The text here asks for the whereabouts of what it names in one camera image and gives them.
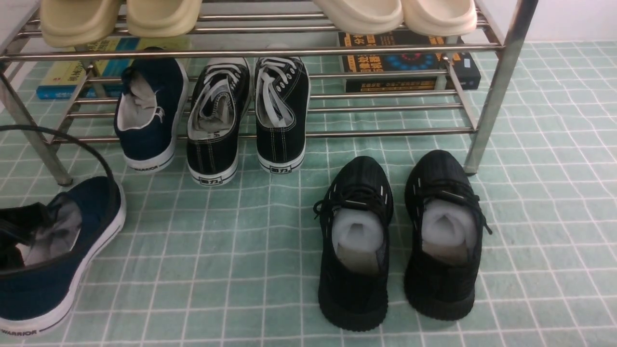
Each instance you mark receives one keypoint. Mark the black canvas sneaker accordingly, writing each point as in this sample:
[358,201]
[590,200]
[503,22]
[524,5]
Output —
[281,103]
[220,99]

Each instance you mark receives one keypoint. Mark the cream slipper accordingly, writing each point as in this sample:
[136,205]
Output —
[363,17]
[440,18]

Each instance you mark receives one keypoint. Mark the black gripper finger inside navy shoe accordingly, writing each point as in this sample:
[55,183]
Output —
[18,225]

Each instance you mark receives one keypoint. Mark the navy canvas shoe on rack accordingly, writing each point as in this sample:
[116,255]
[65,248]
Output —
[152,100]

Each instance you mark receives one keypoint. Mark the beige slipper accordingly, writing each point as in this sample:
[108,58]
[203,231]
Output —
[161,18]
[68,23]

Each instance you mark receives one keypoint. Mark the black canvas sneaker right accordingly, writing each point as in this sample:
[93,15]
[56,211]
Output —
[281,103]

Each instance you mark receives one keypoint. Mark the cream slipper far right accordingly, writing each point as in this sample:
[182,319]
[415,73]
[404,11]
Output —
[440,18]

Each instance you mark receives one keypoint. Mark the green checkered floor mat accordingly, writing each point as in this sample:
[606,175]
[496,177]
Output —
[238,265]

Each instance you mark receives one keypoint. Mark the metal shoe rack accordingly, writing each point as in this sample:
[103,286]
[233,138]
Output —
[96,97]

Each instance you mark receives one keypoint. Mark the blue yellow book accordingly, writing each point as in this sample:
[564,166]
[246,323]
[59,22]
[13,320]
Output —
[62,77]

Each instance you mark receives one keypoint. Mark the navy canvas shoe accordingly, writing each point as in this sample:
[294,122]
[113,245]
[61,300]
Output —
[152,100]
[82,222]

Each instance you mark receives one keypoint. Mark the black orange book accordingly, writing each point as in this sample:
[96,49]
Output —
[464,66]

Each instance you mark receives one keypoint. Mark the beige slipper far left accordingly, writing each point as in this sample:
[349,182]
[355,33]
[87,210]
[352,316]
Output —
[68,23]

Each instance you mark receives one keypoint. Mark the black knit sneaker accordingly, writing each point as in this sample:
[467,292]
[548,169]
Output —
[447,235]
[354,216]

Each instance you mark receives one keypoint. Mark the black canvas sneaker left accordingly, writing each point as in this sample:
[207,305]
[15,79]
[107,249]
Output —
[220,99]

